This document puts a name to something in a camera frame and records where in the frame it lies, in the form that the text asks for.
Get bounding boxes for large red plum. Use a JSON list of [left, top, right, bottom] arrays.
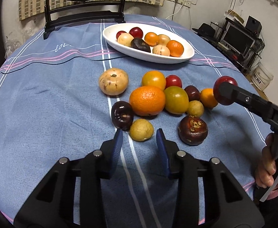
[[213, 76, 238, 105]]

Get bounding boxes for small orange fruit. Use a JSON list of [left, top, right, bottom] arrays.
[[200, 88, 218, 109]]

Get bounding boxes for small dark red plum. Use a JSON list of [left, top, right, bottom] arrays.
[[184, 85, 200, 101]]

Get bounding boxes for brown water chestnut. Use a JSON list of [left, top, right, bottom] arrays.
[[177, 115, 208, 146]]

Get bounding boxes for green yellow tomato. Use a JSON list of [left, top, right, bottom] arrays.
[[164, 86, 189, 115]]

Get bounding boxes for yellow orange tomato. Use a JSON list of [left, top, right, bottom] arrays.
[[142, 70, 166, 91]]

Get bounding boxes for dark purple plum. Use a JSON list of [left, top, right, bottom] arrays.
[[111, 101, 134, 131]]

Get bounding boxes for textured orange mandarin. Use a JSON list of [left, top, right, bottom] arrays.
[[129, 86, 166, 116]]

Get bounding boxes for smooth orange fruit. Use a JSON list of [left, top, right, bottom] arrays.
[[144, 32, 158, 47]]

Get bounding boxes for spotted pale apple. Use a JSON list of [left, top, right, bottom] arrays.
[[99, 68, 129, 96]]

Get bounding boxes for pale yellow round fruit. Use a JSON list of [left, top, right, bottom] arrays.
[[117, 33, 134, 47]]

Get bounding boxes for small red cherry tomato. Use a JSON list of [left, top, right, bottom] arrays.
[[116, 30, 126, 40]]

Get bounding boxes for small yellow green longan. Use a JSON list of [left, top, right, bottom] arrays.
[[186, 100, 204, 117]]

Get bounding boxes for large orange mandarin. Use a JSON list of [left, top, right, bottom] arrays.
[[166, 40, 184, 57]]

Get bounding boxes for pale speckled fruit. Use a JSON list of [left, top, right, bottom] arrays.
[[152, 45, 170, 56]]

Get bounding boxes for dark mangosteen fruit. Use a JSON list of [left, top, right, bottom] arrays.
[[131, 38, 151, 53]]

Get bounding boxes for person right hand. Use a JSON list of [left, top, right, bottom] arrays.
[[255, 133, 278, 190]]

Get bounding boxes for white plastic bucket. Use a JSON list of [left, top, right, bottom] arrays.
[[251, 62, 274, 91]]

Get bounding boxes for black desk rack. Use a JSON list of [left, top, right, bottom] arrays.
[[193, 16, 265, 75]]

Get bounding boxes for computer monitor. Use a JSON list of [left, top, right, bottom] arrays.
[[221, 23, 255, 56]]

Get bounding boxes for black speaker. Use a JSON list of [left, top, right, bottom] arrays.
[[245, 15, 262, 37]]

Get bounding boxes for blue striped tablecloth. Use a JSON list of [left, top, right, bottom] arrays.
[[0, 22, 270, 227]]

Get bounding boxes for white oval plate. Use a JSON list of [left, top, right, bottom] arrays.
[[102, 23, 195, 64]]

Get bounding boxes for wall power strip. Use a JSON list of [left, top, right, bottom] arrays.
[[167, 0, 192, 8]]

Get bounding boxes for goldfish screen black frame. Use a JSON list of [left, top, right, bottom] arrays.
[[43, 0, 126, 40]]

